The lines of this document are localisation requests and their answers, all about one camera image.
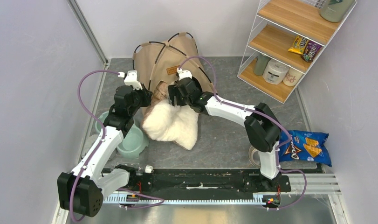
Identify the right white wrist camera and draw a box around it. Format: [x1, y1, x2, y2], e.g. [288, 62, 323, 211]
[177, 68, 192, 81]

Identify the blue Doritos chip bag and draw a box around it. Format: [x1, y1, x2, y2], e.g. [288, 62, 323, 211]
[279, 130, 332, 167]

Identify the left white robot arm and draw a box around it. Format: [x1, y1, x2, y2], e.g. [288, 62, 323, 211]
[57, 84, 152, 217]

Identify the clear plastic bottle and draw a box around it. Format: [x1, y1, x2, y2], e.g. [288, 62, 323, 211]
[119, 164, 153, 174]

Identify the white fluffy pillow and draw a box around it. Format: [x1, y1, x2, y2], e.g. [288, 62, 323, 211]
[142, 81, 199, 151]

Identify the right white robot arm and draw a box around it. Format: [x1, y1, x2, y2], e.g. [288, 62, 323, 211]
[168, 77, 281, 191]

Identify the grey-green jar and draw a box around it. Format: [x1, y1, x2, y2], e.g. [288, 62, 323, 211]
[320, 0, 356, 23]

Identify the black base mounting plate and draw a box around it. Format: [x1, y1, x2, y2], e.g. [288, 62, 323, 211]
[125, 168, 291, 200]

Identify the white wire wooden shelf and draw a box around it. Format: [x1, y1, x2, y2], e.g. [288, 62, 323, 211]
[237, 0, 357, 103]

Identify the yellow M&M's bag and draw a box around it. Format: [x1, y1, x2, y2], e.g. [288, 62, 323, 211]
[288, 35, 309, 55]

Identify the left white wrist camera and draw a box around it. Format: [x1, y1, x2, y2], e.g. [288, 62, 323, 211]
[118, 70, 143, 90]

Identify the stainless steel bowl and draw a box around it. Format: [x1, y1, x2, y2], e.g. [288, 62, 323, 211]
[248, 146, 261, 169]

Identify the tan fabric pet tent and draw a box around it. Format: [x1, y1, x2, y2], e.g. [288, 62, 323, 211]
[132, 32, 215, 117]

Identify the green cylinder bottle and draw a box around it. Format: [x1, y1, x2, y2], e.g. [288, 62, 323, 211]
[253, 54, 271, 76]

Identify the long black tent pole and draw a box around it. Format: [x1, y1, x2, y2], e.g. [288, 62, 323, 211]
[166, 32, 212, 84]

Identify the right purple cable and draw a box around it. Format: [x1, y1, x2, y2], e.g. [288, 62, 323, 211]
[178, 56, 308, 211]

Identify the cream printed cup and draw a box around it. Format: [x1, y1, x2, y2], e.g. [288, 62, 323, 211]
[282, 68, 303, 86]

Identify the white toilet paper roll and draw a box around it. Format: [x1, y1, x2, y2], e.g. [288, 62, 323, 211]
[262, 59, 289, 85]

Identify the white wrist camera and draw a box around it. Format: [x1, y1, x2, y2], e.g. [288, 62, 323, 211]
[118, 70, 143, 90]
[177, 68, 192, 81]

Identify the mint green pet bowl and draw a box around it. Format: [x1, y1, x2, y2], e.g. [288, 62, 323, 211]
[90, 112, 149, 161]

